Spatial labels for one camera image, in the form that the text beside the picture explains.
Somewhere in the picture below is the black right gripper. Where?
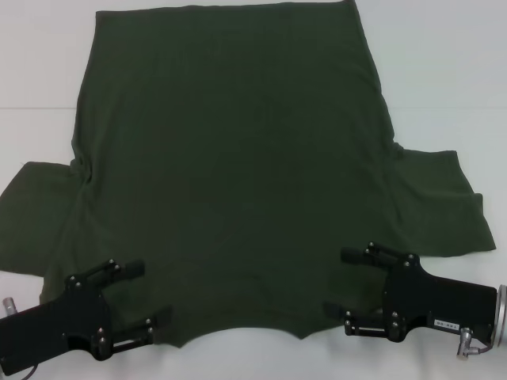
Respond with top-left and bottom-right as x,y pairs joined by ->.
323,241 -> 498,342

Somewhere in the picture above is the silver right arm cable connector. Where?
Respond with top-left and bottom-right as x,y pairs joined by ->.
455,326 -> 476,353

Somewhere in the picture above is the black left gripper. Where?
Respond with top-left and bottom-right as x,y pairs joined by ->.
0,258 -> 174,373

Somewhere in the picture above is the dark green t-shirt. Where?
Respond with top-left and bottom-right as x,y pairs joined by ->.
0,0 -> 498,350

